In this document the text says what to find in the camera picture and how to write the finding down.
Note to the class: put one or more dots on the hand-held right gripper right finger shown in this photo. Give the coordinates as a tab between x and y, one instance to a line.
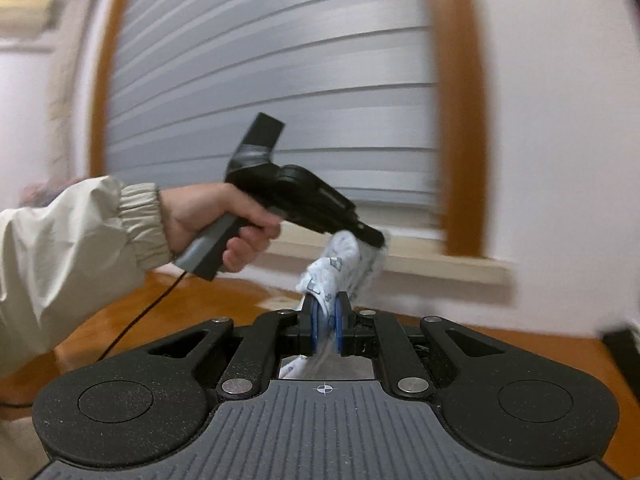
341	325

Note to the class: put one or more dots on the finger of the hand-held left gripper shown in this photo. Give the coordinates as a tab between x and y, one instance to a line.
367	235

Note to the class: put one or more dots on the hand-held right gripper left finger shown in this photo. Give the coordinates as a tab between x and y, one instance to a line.
315	325

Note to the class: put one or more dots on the white window blinds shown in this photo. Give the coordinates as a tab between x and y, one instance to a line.
275	60

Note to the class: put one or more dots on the wooden window frame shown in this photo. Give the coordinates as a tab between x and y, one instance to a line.
462	110

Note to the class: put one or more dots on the person's left forearm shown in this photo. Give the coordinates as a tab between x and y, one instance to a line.
60	260

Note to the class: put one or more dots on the white patterned pants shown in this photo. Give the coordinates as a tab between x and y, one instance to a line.
335	260

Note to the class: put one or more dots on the cream window sill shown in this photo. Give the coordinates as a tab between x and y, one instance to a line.
440	265

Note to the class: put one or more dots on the person's beige jacket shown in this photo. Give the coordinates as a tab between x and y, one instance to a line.
15	445

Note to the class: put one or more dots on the beige curtain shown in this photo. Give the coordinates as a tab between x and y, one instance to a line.
65	110

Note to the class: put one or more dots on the black folded garment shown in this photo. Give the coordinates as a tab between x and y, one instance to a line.
625	350

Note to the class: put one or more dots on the cream socket plate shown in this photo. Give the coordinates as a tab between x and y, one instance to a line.
277	302

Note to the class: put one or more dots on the person's left hand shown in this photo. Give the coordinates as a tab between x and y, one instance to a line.
195	210

